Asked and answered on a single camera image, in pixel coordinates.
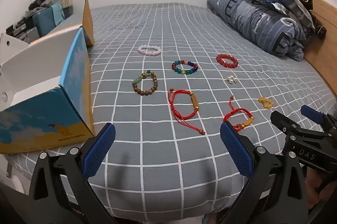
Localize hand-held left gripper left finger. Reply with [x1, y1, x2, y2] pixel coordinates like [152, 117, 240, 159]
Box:
[28, 123, 116, 224]

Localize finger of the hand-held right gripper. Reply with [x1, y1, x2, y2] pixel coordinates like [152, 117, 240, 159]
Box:
[270, 110, 303, 139]
[301, 105, 337, 125]

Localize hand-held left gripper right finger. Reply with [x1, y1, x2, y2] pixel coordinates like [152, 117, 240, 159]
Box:
[220, 121, 310, 224]

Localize red cord bracelet gold tube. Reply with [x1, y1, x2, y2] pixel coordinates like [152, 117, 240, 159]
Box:
[168, 89, 206, 136]
[223, 96, 254, 132]

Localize blue and white cardboard box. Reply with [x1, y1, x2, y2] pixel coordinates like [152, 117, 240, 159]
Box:
[0, 0, 95, 155]

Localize pink bead bracelet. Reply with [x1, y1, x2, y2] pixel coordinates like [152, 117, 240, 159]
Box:
[138, 44, 162, 57]

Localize person's right hand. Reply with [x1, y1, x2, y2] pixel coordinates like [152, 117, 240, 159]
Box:
[307, 169, 337, 214]

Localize yellow amber pendant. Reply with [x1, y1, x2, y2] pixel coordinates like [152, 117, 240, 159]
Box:
[258, 97, 274, 109]

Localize wooden headboard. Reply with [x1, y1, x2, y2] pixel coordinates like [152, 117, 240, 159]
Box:
[303, 0, 337, 98]

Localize blue patterned folded quilt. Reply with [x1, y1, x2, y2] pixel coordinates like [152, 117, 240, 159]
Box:
[207, 0, 307, 63]

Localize grey checked bed sheet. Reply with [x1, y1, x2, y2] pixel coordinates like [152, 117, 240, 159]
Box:
[5, 2, 337, 222]

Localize teal suitcase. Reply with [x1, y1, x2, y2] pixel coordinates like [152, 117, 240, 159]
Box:
[33, 2, 66, 38]

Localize grey case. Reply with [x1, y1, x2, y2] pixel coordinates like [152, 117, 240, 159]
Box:
[5, 16, 40, 43]

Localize dark cloth pile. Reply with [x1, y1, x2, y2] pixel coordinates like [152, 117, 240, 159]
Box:
[28, 0, 53, 11]

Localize red bead bracelet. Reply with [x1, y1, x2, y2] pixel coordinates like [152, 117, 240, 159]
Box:
[216, 54, 239, 68]

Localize brown wooden bead bracelet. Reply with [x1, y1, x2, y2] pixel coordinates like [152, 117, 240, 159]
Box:
[132, 70, 158, 95]

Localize multicoloured glass bead bracelet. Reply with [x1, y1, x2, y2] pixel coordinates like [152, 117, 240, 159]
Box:
[171, 60, 198, 76]

